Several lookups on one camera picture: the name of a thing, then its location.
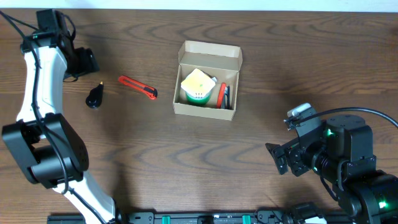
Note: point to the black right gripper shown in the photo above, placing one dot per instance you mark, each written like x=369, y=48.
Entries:
x=294, y=152

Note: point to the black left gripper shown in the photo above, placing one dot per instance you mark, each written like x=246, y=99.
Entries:
x=90, y=63

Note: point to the black correction tape dispenser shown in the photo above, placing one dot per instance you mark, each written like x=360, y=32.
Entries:
x=94, y=99

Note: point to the green tape roll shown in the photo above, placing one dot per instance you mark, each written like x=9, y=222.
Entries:
x=198, y=100

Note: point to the yellow sticky note pad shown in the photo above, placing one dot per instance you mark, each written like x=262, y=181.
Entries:
x=198, y=84

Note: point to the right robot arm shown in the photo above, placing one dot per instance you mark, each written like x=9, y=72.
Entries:
x=338, y=146

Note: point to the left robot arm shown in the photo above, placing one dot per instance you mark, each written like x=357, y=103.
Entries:
x=42, y=142

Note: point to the red utility knife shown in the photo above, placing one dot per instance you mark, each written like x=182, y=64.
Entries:
x=149, y=91

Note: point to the brown cardboard box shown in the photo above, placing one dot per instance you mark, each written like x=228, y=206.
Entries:
x=222, y=62

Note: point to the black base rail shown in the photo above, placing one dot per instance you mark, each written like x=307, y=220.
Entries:
x=301, y=213

